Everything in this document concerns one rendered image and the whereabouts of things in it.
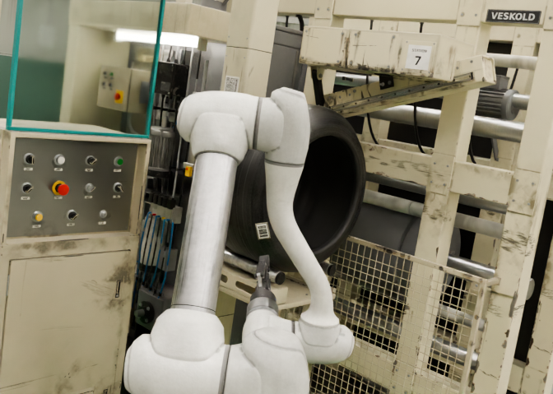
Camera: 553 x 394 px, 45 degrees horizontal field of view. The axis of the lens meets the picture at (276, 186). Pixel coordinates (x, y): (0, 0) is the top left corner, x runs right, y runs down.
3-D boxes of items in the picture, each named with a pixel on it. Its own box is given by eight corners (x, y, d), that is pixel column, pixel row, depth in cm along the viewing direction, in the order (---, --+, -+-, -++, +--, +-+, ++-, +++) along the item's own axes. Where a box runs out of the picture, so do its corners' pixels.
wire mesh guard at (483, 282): (266, 372, 297) (290, 217, 287) (269, 371, 298) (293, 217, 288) (448, 470, 237) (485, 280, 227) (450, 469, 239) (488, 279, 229)
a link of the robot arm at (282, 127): (305, 159, 176) (253, 153, 176) (314, 90, 173) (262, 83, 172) (306, 167, 163) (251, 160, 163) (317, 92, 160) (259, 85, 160)
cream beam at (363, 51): (296, 62, 264) (302, 25, 262) (336, 71, 283) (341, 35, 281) (432, 78, 224) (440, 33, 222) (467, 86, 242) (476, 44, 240)
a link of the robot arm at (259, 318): (241, 334, 186) (288, 339, 187) (238, 376, 173) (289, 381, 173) (245, 304, 181) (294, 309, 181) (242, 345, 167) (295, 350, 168)
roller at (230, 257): (211, 244, 250) (219, 245, 253) (207, 256, 250) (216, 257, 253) (279, 271, 226) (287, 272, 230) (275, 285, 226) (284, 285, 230)
